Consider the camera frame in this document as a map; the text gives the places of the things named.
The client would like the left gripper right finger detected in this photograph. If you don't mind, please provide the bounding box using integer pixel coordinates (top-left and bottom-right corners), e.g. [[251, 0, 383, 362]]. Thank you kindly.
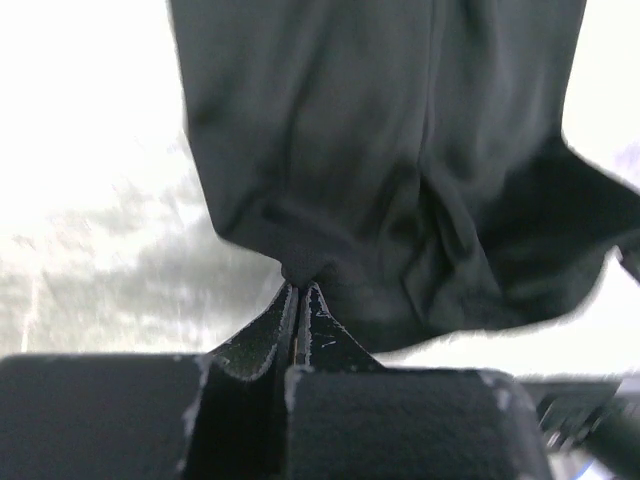
[[284, 282, 389, 480]]

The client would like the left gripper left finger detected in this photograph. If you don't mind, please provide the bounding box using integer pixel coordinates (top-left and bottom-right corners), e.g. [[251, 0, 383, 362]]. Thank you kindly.
[[187, 284, 299, 479]]

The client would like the black t shirt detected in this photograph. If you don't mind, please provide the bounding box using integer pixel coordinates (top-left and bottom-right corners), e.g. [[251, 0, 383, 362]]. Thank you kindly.
[[171, 1, 639, 352]]

